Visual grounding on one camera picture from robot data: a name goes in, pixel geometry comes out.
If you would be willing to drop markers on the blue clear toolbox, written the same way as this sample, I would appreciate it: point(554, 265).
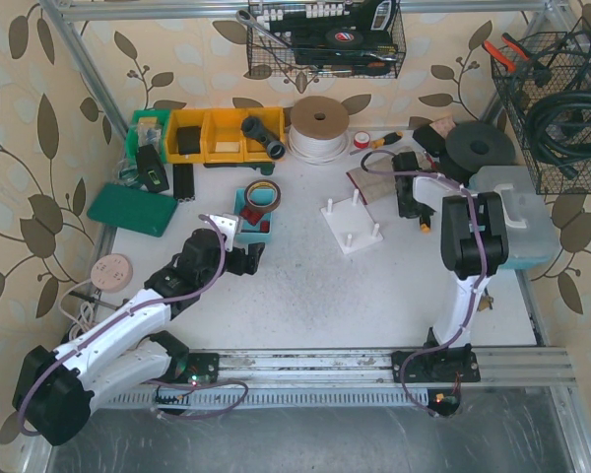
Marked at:
point(532, 238)

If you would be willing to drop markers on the brown tape roll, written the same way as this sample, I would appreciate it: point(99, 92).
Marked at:
point(262, 196)

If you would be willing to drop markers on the black tape roll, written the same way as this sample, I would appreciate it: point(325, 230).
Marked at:
point(343, 39)

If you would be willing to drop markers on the beige work glove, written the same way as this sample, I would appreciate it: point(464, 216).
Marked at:
point(374, 178)

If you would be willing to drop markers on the wire basket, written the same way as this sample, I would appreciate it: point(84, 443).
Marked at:
point(305, 41)
point(544, 82)

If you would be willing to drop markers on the green cutting mat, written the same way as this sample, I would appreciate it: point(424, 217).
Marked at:
point(132, 209)

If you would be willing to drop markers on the black rectangular block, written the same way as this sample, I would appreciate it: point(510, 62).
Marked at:
point(183, 182)

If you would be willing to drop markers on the yellow black screwdriver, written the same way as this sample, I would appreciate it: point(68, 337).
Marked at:
point(386, 140)

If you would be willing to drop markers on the yellow storage bin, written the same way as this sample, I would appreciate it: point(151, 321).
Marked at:
point(222, 141)

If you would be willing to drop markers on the black box in bin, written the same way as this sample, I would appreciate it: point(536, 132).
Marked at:
point(188, 140)

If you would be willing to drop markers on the small hammer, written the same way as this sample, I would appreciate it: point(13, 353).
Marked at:
point(92, 300)

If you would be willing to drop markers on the white peg base plate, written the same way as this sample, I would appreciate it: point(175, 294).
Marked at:
point(350, 224)

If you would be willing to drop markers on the top wire basket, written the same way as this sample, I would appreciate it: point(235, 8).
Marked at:
point(305, 41)

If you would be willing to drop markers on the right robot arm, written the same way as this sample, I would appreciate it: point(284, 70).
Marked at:
point(473, 243)

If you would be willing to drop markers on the blue plastic tray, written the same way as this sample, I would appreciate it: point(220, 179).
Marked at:
point(255, 227)

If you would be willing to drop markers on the black orange screwdriver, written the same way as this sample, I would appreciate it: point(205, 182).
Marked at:
point(425, 220)

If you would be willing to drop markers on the dark grey pipe fitting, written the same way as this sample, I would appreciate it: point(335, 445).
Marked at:
point(253, 128)

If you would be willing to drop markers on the red spring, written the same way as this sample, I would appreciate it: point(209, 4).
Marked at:
point(251, 217)

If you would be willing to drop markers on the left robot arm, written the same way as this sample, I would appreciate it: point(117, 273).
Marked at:
point(59, 390)

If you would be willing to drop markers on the silver wrench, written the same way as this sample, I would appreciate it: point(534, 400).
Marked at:
point(246, 19)

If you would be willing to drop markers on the black disc spool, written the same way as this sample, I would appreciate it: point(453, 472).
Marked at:
point(473, 145)

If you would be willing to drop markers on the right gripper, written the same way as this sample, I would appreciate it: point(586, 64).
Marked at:
point(409, 208)

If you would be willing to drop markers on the right wire basket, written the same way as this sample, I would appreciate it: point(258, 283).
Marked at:
point(544, 82)

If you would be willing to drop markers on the green storage bin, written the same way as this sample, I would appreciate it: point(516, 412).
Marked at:
point(147, 127)

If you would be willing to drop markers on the black green meter device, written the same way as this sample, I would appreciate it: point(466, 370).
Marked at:
point(150, 169)

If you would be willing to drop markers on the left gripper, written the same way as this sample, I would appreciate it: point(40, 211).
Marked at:
point(246, 259)

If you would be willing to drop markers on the red white tape roll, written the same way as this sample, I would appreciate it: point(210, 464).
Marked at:
point(361, 140)

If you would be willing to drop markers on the white cable spool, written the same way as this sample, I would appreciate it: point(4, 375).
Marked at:
point(318, 134)

